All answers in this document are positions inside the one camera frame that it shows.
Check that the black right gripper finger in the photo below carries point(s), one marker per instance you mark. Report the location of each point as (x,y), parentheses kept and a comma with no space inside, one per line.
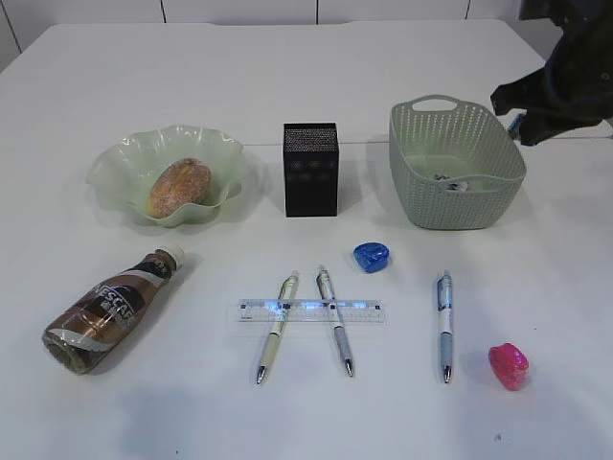
(537,127)
(527,93)

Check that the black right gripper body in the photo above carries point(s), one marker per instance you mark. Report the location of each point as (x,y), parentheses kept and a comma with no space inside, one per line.
(578,72)

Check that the pink paper ball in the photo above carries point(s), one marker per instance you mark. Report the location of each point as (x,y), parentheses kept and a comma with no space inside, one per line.
(451,184)

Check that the sugared bread roll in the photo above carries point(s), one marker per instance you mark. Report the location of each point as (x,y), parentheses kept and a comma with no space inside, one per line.
(184,181)

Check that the green woven plastic basket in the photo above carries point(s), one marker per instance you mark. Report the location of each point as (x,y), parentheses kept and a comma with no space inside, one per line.
(437,134)

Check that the blue grip pen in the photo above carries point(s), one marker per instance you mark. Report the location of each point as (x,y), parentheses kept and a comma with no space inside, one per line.
(445,310)

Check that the blue pencil sharpener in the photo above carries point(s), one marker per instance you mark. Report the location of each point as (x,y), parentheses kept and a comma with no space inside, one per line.
(372,256)

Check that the black mesh pen holder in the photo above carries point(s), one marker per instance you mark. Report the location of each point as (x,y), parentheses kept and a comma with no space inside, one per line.
(311,170)

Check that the pink pencil sharpener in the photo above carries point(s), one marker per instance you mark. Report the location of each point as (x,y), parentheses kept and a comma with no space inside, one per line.
(509,365)

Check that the grey grip pen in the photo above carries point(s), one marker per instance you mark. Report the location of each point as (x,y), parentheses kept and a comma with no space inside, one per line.
(326,290)

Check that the cream grip pen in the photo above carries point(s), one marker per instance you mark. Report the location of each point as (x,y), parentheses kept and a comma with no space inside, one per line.
(274,337)

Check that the green wavy glass plate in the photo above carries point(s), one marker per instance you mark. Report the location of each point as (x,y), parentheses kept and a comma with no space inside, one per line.
(123,176)

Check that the clear plastic ruler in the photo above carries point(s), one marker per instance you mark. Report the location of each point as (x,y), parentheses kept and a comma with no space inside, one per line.
(310,310)

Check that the brown Nescafe coffee bottle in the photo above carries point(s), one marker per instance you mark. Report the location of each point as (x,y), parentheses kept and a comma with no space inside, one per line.
(91,328)

